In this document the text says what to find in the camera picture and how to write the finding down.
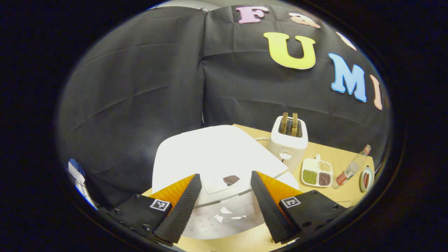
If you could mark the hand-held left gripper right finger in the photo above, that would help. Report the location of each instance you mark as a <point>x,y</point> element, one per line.
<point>267,210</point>

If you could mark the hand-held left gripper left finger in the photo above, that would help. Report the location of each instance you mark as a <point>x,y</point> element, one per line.
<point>178,217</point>

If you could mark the white rice cooker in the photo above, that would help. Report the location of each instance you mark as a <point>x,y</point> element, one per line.
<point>217,154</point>

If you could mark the white divided bean dish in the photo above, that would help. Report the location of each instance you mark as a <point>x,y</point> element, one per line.
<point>315,166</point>

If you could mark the white toaster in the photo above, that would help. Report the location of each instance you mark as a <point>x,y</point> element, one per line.
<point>288,148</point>

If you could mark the brown toast slice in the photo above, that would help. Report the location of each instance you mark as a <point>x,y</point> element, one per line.
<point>295,123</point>
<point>284,122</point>

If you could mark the clear bottle red label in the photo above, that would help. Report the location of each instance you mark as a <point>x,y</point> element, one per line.
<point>350,169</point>

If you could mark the red meat slices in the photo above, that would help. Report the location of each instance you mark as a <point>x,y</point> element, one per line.
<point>366,179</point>

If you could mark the white paper sheet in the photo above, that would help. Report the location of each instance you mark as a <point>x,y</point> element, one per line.
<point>78,183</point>

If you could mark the pale green plate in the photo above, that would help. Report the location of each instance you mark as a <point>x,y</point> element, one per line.
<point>371,176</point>

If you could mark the blue cloth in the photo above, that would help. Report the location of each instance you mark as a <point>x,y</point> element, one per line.
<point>75,164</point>

